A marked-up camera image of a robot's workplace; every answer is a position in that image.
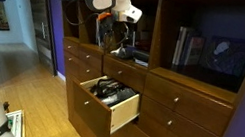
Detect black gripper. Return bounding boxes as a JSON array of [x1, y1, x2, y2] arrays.
[[93, 15, 120, 58]]

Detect clear plastic bag with label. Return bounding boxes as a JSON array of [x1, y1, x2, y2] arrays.
[[109, 41, 138, 62]]

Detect wooden drawer with cream sides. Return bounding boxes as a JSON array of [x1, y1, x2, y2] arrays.
[[63, 69, 145, 137]]

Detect thin grey leaning books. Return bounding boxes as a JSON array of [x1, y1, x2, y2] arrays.
[[117, 24, 139, 50]]

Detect small black box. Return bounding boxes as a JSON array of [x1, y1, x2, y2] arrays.
[[130, 48, 151, 64]]

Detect flat white item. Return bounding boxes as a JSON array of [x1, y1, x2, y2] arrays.
[[132, 58, 149, 68]]

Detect dark brown tall books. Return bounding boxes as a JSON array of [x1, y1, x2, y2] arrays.
[[127, 11, 156, 53]]

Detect white upright book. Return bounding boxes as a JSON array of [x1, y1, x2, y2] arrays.
[[171, 25, 189, 67]]

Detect dark upright book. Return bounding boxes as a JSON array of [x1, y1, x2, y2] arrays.
[[179, 28, 194, 68]]

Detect reddish brown book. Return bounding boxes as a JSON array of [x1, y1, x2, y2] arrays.
[[183, 35, 206, 69]]

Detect small black floor object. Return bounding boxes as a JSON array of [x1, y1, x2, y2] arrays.
[[1, 100, 12, 114]]

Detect dark blue framed picture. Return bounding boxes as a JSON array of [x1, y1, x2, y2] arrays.
[[198, 31, 245, 80]]

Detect white framed board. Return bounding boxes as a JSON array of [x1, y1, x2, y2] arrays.
[[1, 107, 31, 137]]

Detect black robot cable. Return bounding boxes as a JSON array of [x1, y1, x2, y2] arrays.
[[55, 0, 137, 50]]

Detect orange cable strap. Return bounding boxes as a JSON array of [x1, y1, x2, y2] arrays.
[[96, 10, 114, 24]]

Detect black cable bundle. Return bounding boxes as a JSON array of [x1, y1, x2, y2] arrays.
[[87, 74, 139, 112]]

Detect framed wall picture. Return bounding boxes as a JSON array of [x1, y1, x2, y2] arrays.
[[0, 0, 15, 33]]

